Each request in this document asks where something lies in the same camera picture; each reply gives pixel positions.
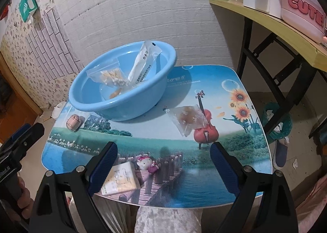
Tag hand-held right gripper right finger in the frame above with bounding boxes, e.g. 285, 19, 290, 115
210, 142, 299, 233

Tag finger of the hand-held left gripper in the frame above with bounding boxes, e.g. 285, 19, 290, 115
0, 124, 30, 147
11, 123, 44, 159

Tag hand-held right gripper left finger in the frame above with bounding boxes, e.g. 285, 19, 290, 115
28, 142, 118, 233

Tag white rectangular pack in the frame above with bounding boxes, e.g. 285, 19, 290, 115
100, 162, 141, 196

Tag small pink case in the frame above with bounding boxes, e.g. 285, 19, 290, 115
66, 114, 85, 131

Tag pink white cat figure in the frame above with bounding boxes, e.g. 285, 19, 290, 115
137, 156, 160, 173

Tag blue plastic basin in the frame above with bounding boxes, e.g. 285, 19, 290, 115
68, 40, 177, 122

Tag small clear bag brown contents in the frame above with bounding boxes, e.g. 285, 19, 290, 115
165, 104, 210, 138

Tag clear bag of cotton swabs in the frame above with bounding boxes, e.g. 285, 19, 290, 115
85, 59, 129, 88

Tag long white packet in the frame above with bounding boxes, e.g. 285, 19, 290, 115
127, 40, 162, 88

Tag picture printed desktop table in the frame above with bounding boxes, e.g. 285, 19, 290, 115
42, 65, 272, 208

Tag person's left hand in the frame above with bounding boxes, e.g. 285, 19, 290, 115
10, 179, 35, 221

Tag brown wooden door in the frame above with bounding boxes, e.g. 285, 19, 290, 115
0, 52, 44, 144

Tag white round floor device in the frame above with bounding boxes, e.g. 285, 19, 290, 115
52, 101, 67, 120

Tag grey blue slipper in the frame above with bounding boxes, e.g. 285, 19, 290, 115
273, 138, 289, 168

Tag person's white patterned pants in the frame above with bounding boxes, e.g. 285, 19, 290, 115
69, 192, 203, 233

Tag teal trash bin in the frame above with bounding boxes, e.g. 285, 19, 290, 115
263, 102, 292, 140

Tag pink cloth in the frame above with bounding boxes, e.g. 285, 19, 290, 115
294, 177, 327, 233

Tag green hanging packet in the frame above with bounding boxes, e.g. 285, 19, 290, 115
20, 0, 43, 23

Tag yellow folding table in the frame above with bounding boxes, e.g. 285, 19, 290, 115
209, 0, 327, 147

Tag pink lettered container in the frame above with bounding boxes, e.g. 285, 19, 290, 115
274, 0, 327, 43

